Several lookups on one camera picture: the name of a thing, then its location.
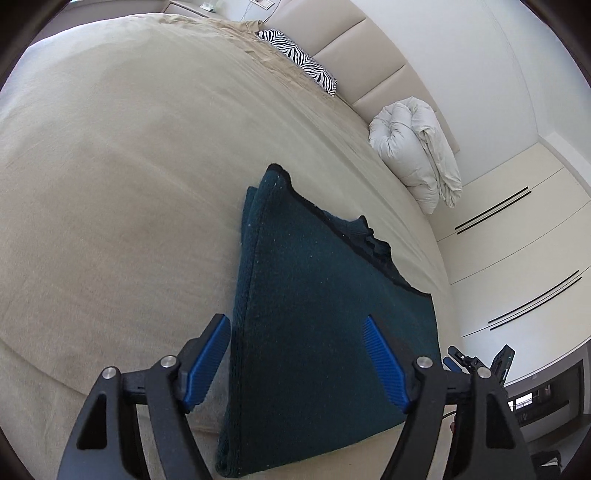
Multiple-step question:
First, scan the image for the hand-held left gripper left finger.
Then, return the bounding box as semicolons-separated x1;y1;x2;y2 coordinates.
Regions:
56;314;232;480

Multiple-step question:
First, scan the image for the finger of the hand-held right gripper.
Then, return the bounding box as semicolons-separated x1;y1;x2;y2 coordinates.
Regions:
491;344;516;386
443;346;477;374

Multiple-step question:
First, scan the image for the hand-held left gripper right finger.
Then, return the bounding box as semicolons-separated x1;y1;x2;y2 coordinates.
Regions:
362;315;529;480

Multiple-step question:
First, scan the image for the dark green knit sweater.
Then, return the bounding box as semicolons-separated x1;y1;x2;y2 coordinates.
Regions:
215;162;440;478

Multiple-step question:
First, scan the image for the white wardrobe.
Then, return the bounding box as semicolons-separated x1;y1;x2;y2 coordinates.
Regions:
434;138;591;384

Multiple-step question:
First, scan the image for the bed with beige sheet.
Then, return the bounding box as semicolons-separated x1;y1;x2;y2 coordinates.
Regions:
0;11;448;480

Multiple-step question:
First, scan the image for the white folded duvet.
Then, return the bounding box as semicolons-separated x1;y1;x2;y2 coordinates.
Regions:
368;97;463;215

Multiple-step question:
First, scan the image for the beige padded headboard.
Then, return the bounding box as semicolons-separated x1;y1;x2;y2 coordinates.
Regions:
265;0;462;155

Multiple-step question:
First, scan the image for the zebra print pillow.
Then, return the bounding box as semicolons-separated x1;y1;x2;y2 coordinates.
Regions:
255;29;338;97

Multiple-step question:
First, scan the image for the white nightstand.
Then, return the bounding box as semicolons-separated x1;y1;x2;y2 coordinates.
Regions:
166;0;223;17

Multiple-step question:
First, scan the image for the black double wardrobe handle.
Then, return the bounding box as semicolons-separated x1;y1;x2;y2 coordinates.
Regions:
455;186;532;234
489;271;581;330

